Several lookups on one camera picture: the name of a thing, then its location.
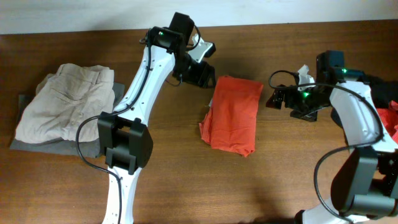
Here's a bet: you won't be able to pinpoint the orange soccer t-shirt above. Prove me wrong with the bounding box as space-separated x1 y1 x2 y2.
199 76 264 157

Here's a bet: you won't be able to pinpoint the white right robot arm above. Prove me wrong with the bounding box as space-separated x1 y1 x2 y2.
266 50 397 223

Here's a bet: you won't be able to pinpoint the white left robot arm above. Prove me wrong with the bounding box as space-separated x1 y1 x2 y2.
98 12 216 223

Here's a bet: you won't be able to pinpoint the red patterned garment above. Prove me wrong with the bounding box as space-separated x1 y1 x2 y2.
377 101 398 142

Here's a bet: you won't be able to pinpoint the grey folded garment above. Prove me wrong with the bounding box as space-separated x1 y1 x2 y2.
9 82 126 159

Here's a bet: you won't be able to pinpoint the beige folded shorts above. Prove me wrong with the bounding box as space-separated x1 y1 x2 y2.
16 63 115 144

